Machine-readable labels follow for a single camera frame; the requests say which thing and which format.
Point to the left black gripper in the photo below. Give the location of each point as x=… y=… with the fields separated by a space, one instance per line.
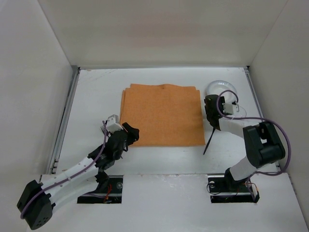
x=126 y=136

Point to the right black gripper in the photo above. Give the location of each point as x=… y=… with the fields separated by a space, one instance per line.
x=213 y=118

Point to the white round plate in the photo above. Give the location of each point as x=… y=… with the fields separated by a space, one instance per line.
x=219 y=86

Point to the black plastic knife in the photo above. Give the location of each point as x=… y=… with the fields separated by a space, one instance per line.
x=209 y=141

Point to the black plastic fork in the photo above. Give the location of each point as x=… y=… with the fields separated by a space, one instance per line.
x=104 y=130

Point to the orange cloth placemat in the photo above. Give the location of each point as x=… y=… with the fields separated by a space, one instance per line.
x=166 y=115

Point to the clear plastic cup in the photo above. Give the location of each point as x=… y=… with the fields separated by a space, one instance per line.
x=241 y=112

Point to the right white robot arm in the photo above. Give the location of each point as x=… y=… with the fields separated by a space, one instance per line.
x=264 y=140

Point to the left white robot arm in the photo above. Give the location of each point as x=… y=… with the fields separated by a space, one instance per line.
x=40 y=200

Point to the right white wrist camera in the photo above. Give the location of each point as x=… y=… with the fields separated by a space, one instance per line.
x=230 y=108

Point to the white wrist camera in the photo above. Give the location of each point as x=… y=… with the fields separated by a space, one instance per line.
x=114 y=122
x=230 y=108

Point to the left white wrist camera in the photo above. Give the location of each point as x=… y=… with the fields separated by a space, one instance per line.
x=114 y=122

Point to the right aluminium rail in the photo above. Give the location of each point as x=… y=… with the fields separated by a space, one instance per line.
x=247 y=72

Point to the aluminium rail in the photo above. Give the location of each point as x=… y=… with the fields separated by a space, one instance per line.
x=56 y=151
x=247 y=72

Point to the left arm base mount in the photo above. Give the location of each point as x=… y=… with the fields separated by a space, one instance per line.
x=109 y=193

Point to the left aluminium rail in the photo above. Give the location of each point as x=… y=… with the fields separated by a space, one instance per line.
x=56 y=151

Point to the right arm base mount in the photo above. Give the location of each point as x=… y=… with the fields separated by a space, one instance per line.
x=221 y=192

